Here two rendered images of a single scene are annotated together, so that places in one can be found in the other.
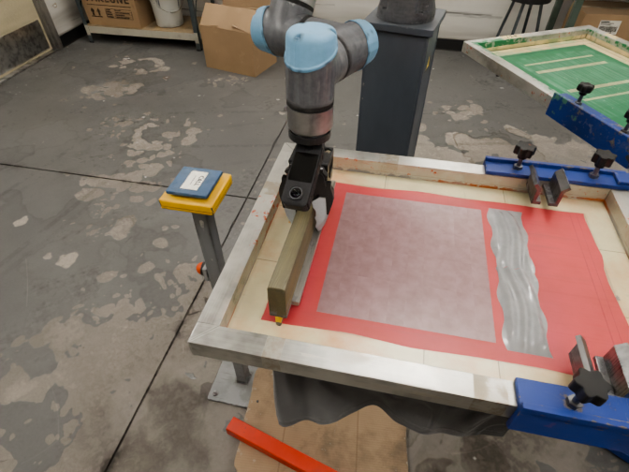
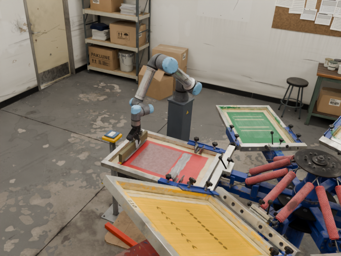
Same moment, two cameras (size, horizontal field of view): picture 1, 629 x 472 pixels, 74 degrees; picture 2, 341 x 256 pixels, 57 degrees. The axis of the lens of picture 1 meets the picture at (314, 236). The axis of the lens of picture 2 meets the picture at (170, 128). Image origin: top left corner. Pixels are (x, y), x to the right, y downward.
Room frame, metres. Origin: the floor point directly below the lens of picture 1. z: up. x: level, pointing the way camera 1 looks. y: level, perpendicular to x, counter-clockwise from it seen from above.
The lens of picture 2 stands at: (-1.44, -0.66, 2.43)
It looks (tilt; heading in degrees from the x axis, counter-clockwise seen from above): 30 degrees down; 11
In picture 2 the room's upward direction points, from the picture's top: 3 degrees clockwise
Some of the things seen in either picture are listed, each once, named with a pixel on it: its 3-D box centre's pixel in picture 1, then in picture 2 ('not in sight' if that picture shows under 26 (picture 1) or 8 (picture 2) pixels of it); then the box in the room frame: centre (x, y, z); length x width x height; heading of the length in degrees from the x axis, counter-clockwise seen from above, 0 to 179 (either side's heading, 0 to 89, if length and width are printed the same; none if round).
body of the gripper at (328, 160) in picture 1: (310, 156); (136, 130); (0.62, 0.01, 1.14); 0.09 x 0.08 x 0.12; 168
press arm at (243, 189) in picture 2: not in sight; (215, 183); (0.46, -0.67, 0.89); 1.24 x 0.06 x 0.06; 78
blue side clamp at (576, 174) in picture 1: (549, 182); (204, 149); (0.77, -0.54, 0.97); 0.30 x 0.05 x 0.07; 78
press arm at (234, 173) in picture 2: not in sight; (235, 175); (0.43, -0.80, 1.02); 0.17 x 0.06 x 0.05; 78
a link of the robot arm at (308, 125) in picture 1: (308, 116); (135, 122); (0.62, 0.01, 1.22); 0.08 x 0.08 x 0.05
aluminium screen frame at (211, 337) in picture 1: (444, 253); (164, 158); (0.55, -0.25, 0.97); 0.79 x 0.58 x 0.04; 78
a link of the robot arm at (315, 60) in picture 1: (312, 66); (136, 113); (0.62, 0.00, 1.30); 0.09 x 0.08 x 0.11; 145
